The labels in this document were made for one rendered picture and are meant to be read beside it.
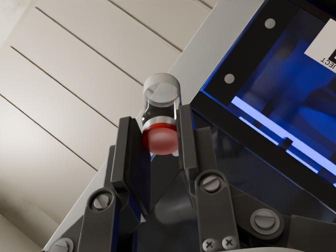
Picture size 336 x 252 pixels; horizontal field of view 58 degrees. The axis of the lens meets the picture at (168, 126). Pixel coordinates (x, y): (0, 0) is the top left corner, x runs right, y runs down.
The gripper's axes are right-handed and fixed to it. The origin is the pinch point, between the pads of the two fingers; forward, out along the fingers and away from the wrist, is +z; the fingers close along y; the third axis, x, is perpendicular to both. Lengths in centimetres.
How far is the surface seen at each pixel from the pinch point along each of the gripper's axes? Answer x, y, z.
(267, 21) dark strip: -12.0, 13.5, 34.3
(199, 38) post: -12.6, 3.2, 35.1
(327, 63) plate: -17.3, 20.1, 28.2
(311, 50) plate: -15.8, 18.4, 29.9
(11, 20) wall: -78, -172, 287
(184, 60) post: -14.7, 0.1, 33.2
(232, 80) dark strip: -17.6, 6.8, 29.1
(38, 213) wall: -221, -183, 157
